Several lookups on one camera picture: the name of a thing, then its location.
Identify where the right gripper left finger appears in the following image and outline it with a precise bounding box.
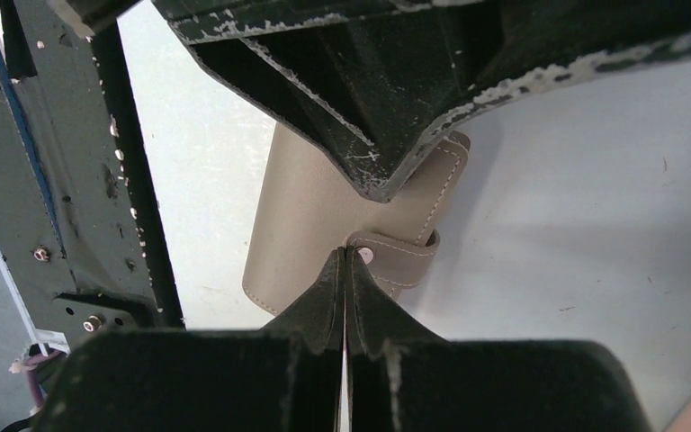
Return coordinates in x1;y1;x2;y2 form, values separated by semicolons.
32;248;346;431

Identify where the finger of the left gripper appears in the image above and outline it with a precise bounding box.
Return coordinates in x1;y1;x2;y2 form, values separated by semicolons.
156;1;691;203

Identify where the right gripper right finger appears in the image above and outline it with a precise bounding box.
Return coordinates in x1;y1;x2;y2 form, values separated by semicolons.
345;247;650;431

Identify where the grey card holder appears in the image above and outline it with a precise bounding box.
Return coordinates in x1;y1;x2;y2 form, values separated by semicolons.
242;124;471;315

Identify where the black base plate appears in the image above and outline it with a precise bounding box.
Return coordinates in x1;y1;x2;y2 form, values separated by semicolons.
0;1;183;331

